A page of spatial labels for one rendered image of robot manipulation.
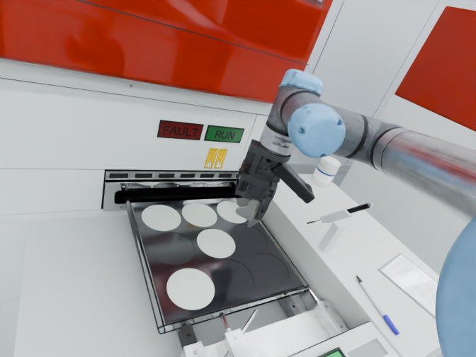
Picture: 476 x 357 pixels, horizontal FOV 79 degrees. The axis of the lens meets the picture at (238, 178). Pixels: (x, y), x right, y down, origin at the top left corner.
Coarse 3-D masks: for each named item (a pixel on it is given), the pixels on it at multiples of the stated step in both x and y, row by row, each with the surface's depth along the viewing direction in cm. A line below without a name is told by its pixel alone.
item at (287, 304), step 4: (280, 300) 73; (284, 300) 72; (288, 300) 71; (292, 300) 72; (280, 304) 73; (284, 304) 72; (288, 304) 70; (292, 304) 71; (284, 308) 72; (288, 308) 70; (292, 308) 70; (296, 308) 70; (288, 312) 70; (292, 312) 69; (296, 312) 69; (300, 312) 69; (288, 316) 70; (292, 316) 69
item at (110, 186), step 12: (108, 180) 74; (120, 180) 76; (132, 180) 77; (144, 180) 79; (156, 180) 80; (168, 180) 82; (180, 180) 84; (192, 180) 86; (204, 180) 88; (216, 180) 90; (228, 180) 93; (108, 192) 75; (108, 204) 77; (120, 204) 79
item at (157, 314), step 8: (128, 200) 76; (128, 208) 74; (128, 216) 72; (136, 224) 70; (136, 232) 67; (136, 240) 66; (144, 256) 63; (144, 264) 61; (144, 272) 59; (144, 280) 58; (152, 288) 57; (152, 296) 55; (152, 304) 54; (160, 312) 53; (160, 320) 52; (160, 328) 51
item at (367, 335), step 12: (372, 324) 59; (336, 336) 54; (348, 336) 55; (360, 336) 55; (372, 336) 56; (312, 348) 50; (324, 348) 51; (348, 348) 52; (360, 348) 54; (372, 348) 54; (384, 348) 55
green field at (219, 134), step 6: (210, 132) 79; (216, 132) 80; (222, 132) 81; (228, 132) 82; (234, 132) 83; (240, 132) 84; (210, 138) 80; (216, 138) 81; (222, 138) 82; (228, 138) 83; (234, 138) 84; (240, 138) 85
